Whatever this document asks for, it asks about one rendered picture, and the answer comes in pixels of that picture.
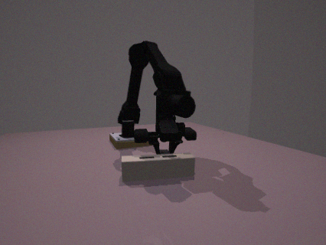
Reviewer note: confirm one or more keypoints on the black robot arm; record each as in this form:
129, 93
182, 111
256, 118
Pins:
171, 95

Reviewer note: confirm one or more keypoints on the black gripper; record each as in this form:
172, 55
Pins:
143, 136

